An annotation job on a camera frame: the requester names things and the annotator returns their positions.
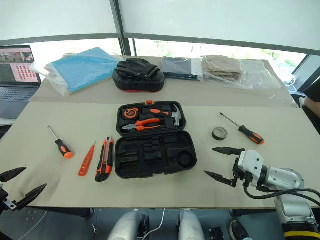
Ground black rounded shoe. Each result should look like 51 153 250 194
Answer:
229 219 251 240

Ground long orange black screwdriver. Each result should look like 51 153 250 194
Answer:
219 112 266 146

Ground grey window frame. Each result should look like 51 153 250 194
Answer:
0 0 320 76

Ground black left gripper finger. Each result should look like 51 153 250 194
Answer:
0 166 27 183
13 183 48 211

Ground silver rounded left robot leg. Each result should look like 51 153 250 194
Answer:
107 209 151 240

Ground orange black utility knife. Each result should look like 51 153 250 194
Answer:
95 136 115 183

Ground stack of beige cloths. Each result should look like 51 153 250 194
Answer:
201 54 244 82

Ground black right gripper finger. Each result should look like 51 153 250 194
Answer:
203 170 237 188
211 146 246 156

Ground silver rounded robot leg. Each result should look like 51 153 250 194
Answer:
177 208 206 240
107 209 151 240

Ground silver rounded right robot leg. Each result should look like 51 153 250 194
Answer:
177 208 206 240

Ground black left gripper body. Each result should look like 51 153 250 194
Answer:
0 186 18 216

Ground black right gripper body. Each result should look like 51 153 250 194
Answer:
231 149 253 189

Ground black electrical tape roll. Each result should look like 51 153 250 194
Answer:
211 126 229 141

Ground open laptop computer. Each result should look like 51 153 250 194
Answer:
0 45 43 121

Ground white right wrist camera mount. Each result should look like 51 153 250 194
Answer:
236 149 266 185

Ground person in black clothes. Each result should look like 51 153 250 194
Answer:
301 79 320 127

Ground black red boxing pad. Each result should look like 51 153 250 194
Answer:
111 57 167 94

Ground folded dark grey cloth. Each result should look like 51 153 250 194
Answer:
159 56 204 81

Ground orange handled pliers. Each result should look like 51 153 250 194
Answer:
121 118 162 133

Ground white charger cable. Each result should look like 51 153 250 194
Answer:
284 74 297 88

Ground claw hammer orange black handle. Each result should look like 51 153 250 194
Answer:
142 104 186 128

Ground black tool case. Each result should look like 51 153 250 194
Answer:
115 100 198 180

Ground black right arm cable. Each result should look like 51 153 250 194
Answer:
243 183 320 201

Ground small black floor device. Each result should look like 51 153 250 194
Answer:
208 226 226 240

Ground orange black tape measure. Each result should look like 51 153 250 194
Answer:
123 106 139 119

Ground orange voltage tester pen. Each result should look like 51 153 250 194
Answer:
77 141 97 177

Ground thin white cable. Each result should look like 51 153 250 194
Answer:
143 208 166 240

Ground beige cloths in plastic bag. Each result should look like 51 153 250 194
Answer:
197 57 283 91

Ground short orange black screwdriver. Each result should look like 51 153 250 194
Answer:
47 125 74 159

